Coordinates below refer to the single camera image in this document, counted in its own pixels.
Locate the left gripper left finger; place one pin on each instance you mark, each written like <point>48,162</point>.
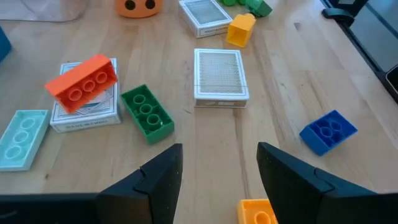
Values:
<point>155,193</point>

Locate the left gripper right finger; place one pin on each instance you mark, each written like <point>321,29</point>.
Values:
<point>289,186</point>

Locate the green long brick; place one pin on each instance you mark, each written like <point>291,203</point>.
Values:
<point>147,115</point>

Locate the grey-backed playing card deck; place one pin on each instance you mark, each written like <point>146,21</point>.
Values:
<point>205,17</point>
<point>220,77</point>

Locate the orange long brick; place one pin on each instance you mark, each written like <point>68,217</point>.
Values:
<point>77,77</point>

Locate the orange foam dice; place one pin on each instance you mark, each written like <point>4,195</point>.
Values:
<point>138,7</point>

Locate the yellow long brick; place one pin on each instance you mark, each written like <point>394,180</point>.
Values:
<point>253,213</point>

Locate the dark blue brick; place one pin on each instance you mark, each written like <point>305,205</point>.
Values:
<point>328,132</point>

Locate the blue-patterned playing card deck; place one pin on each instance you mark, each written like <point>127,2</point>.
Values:
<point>93,115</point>

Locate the mint flat brick plate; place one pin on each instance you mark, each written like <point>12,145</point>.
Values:
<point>20,140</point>

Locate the yellow single-stud block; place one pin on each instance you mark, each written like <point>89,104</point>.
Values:
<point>239,31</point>

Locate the dark green brick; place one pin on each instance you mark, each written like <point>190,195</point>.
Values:
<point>259,7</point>

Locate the green studded toy block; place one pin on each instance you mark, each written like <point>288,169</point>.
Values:
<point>231,2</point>

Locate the clear plastic container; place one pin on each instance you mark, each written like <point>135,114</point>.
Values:
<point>46,12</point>

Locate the teal plastic bin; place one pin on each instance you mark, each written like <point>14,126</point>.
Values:
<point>3,43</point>

